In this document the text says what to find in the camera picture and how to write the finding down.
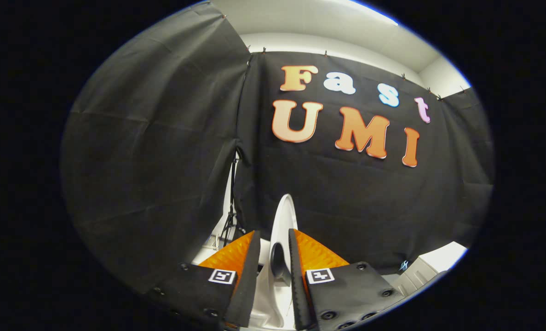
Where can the black backdrop cloth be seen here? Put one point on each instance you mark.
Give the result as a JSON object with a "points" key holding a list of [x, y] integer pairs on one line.
{"points": [[346, 197]]}

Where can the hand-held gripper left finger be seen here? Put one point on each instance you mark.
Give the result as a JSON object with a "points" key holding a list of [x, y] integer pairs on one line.
{"points": [[250, 285]]}

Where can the white toilet body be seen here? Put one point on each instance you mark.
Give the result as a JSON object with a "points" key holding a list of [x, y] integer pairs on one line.
{"points": [[206, 255]]}

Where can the white toilet lid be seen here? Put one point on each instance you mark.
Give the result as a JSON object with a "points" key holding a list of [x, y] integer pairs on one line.
{"points": [[283, 220]]}

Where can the white panelled cabinet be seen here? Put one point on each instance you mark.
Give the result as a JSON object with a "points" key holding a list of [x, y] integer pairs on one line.
{"points": [[438, 264]]}

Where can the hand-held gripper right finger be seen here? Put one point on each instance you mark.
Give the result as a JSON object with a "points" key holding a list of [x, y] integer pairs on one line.
{"points": [[296, 285]]}

